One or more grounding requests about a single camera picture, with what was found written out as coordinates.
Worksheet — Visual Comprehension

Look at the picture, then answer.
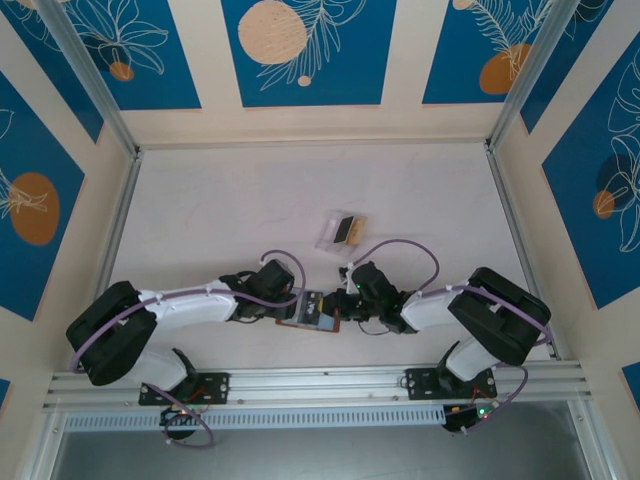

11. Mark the aluminium mounting rail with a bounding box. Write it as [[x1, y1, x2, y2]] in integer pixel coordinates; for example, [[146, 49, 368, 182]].
[[42, 359, 586, 414]]

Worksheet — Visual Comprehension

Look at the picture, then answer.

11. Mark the aluminium table side rail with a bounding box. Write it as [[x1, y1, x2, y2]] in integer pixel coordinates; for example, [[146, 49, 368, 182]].
[[92, 149, 146, 314], [485, 142, 559, 361]]

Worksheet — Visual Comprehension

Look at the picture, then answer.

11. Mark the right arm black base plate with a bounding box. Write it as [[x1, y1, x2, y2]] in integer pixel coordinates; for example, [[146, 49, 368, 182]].
[[405, 366, 500, 402]]

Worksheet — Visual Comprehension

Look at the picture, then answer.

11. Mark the clear acrylic card box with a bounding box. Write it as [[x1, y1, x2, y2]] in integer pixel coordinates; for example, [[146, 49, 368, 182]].
[[314, 208, 372, 257]]

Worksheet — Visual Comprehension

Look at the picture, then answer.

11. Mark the short aluminium frame post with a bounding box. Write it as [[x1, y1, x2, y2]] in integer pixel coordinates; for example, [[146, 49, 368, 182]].
[[567, 399, 614, 480], [19, 409, 66, 480]]

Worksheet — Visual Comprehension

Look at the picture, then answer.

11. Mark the black credit card gold print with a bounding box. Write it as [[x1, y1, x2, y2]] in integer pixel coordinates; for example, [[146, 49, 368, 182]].
[[298, 290, 327, 325]]

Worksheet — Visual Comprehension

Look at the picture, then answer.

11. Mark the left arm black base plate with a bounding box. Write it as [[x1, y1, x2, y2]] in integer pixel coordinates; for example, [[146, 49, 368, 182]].
[[138, 371, 232, 407]]

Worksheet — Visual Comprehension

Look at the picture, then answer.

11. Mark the aluminium table end rail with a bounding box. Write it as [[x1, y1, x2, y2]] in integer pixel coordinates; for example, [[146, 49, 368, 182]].
[[137, 138, 491, 152]]

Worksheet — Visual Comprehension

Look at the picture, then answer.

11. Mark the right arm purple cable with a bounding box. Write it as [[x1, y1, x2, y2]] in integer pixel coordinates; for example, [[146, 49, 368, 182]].
[[347, 238, 554, 436]]

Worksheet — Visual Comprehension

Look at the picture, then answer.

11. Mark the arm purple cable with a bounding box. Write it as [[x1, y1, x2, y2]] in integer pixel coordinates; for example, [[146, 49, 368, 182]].
[[347, 238, 554, 436], [69, 249, 306, 449]]

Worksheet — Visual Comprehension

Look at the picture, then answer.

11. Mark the brown leather card holder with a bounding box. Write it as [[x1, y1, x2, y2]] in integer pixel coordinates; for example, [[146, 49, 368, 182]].
[[273, 287, 343, 335]]

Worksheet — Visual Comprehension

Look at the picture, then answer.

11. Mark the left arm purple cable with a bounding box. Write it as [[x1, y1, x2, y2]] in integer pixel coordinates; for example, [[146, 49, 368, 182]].
[[69, 249, 306, 449]]

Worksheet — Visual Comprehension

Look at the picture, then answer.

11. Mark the slotted grey cable duct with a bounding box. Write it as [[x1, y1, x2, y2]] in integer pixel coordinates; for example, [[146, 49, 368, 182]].
[[63, 404, 447, 434]]

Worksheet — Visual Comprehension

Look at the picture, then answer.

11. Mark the plain black credit card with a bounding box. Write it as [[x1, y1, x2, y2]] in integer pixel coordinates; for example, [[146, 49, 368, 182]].
[[333, 214, 354, 246]]

